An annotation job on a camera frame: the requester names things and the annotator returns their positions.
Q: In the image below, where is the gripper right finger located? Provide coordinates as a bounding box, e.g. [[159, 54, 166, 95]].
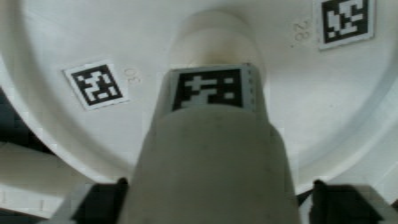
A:
[[298, 180, 398, 224]]

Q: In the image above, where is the white round table top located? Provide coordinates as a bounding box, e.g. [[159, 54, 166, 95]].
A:
[[0, 0, 398, 190]]

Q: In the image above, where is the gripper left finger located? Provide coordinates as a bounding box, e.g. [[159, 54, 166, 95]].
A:
[[40, 176, 131, 224]]

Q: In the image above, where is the white cylindrical table leg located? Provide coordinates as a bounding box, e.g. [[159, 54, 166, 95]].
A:
[[116, 64, 299, 224]]

